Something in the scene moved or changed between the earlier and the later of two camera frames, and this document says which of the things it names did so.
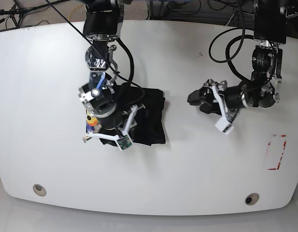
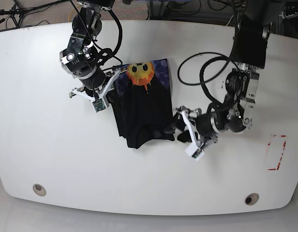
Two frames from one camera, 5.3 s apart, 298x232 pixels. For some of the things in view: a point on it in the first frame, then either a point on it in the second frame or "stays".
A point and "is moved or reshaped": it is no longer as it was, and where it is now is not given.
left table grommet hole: x=39 y=190 stays
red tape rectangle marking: x=277 y=168 stays
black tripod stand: x=17 y=14 stays
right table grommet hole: x=251 y=198 stays
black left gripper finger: x=204 y=94 → x=185 y=137
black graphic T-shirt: x=148 y=127 is moved or reshaped
